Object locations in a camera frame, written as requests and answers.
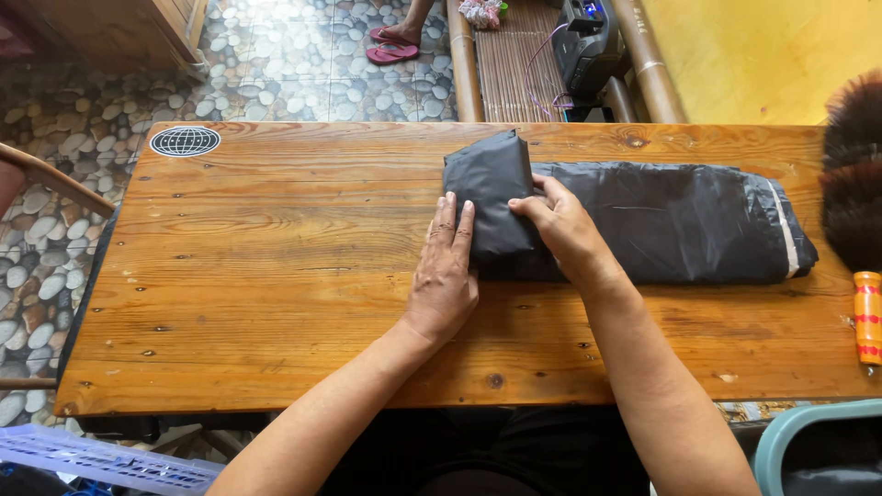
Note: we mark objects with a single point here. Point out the person's left hand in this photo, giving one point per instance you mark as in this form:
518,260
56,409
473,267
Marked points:
441,282

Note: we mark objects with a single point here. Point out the person's right hand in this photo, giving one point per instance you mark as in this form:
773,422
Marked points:
568,231

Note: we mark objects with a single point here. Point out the black raincoat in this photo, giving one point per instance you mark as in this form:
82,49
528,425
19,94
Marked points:
661,220

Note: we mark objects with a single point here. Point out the flat black device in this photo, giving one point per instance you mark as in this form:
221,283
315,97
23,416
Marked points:
588,114

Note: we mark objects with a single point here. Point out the bamboo bench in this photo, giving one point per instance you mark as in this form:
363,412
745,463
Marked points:
506,76

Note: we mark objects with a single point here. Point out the person's black clothing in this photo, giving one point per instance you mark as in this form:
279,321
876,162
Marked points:
482,448

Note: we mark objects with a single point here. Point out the black portable radio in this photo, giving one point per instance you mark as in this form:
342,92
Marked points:
586,52

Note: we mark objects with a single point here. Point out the pink flip-flop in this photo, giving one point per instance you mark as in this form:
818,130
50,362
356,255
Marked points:
380,33
391,53

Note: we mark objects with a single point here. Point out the black and white globe sticker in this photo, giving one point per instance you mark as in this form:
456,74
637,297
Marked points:
184,141

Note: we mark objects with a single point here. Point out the teal plastic chair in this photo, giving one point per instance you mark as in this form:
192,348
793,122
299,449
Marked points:
775,441

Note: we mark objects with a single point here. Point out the blue plastic basket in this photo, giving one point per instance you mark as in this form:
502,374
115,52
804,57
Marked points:
103,461

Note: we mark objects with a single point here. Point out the wooden chair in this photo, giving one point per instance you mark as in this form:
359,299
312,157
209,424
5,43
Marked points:
55,180

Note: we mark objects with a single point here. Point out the wooden cabinet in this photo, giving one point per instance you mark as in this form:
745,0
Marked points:
103,31

